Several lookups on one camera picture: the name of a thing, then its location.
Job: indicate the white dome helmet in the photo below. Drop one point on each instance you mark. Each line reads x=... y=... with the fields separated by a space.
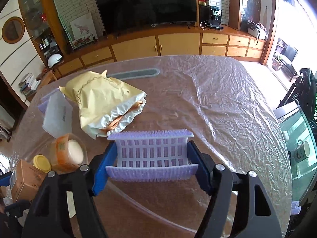
x=55 y=60

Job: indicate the dark wooden door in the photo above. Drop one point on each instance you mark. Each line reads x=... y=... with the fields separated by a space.
x=10 y=104

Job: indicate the potted plant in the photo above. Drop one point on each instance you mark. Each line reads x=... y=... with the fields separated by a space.
x=277 y=63

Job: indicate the glass side table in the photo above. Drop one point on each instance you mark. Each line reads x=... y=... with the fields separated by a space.
x=297 y=133

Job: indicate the black coffee machine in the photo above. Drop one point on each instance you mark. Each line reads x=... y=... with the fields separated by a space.
x=216 y=17

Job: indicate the deer painting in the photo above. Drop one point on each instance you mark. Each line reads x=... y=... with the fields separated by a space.
x=83 y=31

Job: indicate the black folding chair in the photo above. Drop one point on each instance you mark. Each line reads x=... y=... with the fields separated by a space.
x=305 y=89

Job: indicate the black flat television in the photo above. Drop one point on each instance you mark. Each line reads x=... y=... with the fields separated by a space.
x=146 y=2

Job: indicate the purple plastic roll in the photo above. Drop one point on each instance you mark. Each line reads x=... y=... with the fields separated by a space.
x=296 y=207

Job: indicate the white countertop appliance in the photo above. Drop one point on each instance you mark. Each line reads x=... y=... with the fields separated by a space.
x=256 y=31

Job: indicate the wooden sideboard cabinet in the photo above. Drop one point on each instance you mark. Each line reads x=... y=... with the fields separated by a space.
x=173 y=43

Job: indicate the orange jar with white lid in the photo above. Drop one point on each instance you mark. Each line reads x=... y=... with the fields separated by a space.
x=71 y=151

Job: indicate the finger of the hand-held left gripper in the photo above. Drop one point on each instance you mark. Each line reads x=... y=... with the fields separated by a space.
x=16 y=207

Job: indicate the yellow padded envelope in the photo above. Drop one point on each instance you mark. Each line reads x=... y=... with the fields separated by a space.
x=104 y=99

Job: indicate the black speaker box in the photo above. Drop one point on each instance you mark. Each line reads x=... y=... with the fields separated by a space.
x=204 y=16

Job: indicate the grey oval strip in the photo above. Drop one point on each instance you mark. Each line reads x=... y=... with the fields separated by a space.
x=136 y=73

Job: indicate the small yellow lid jar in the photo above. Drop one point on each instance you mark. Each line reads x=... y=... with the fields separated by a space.
x=42 y=162

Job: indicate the black armchair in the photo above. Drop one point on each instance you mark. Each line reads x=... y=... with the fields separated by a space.
x=290 y=53

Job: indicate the wooden display shelf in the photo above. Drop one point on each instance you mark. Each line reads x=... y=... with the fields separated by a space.
x=37 y=17

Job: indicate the white translucent plastic box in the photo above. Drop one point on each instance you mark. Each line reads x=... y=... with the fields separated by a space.
x=58 y=116

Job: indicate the purple white plastic basket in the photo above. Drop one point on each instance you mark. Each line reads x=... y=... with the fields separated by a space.
x=148 y=151

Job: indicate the white mug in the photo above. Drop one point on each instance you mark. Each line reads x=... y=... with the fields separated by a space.
x=306 y=150

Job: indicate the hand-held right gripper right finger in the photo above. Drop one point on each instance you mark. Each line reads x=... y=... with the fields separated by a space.
x=199 y=168

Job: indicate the purple plastic basket piece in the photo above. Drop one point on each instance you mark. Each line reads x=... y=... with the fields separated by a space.
x=44 y=104

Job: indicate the round wooden wall plaque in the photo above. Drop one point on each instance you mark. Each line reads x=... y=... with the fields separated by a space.
x=13 y=29

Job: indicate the stack of books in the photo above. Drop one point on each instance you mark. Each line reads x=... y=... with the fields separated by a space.
x=29 y=84

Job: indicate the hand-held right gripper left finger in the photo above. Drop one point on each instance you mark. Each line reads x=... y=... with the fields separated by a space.
x=104 y=168

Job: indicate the brown cardboard box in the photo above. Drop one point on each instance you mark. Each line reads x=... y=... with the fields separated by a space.
x=24 y=181

